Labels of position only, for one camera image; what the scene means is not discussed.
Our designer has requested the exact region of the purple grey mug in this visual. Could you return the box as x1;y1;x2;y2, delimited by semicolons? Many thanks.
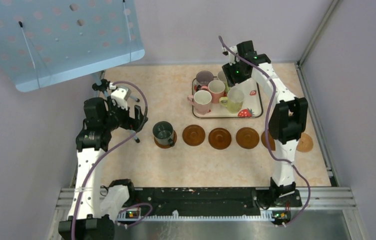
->
194;70;214;91

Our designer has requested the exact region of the light blue perforated board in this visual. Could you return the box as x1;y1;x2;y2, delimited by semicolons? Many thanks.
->
0;0;145;92

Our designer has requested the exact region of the pink mug in middle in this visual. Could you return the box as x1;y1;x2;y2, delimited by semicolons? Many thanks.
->
200;79;226;104

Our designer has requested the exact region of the yellow green mug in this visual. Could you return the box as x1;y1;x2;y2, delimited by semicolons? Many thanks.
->
219;87;245;114

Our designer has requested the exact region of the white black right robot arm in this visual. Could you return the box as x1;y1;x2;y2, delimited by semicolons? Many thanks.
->
222;40;308;206

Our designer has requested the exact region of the pink mug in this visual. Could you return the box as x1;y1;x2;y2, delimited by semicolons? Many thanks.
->
200;79;226;104
187;90;212;115

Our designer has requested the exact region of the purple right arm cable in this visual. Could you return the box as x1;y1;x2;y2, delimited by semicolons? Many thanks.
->
218;35;312;227

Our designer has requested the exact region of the dark green mug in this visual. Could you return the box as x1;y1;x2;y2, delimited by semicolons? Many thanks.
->
152;121;174;144

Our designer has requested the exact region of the pink mug in front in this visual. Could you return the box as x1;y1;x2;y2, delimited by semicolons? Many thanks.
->
187;90;212;115

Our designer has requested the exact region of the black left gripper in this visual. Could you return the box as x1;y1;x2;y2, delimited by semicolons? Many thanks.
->
102;95;147;132

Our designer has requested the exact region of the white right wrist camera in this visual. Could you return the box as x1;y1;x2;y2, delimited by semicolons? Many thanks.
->
222;45;239;65

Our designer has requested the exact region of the cream mug at back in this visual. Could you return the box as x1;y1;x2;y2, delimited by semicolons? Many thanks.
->
217;70;230;93

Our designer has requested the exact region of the grey tripod stand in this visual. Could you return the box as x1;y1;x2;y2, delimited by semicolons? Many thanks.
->
92;70;140;143

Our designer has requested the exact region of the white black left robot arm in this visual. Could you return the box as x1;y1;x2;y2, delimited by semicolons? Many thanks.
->
58;97;148;240

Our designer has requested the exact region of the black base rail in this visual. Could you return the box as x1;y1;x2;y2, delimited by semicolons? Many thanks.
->
124;187;303;217

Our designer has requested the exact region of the light woven round coaster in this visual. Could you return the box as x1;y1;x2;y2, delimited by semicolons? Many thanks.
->
296;132;314;153

